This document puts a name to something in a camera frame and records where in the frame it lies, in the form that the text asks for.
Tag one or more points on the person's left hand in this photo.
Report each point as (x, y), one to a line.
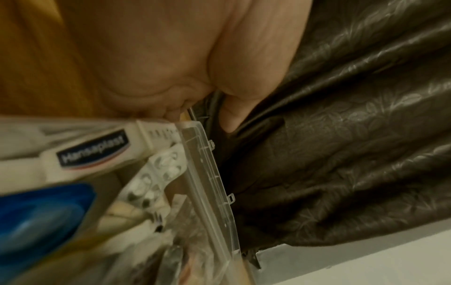
(169, 50)

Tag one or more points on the silver blister pack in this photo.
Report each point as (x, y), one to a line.
(155, 172)

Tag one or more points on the clear plastic medicine box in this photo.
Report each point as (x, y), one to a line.
(208, 178)

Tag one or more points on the pile of medicine strips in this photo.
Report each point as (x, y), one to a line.
(88, 167)

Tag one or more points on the brown curtain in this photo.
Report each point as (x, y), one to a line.
(352, 125)

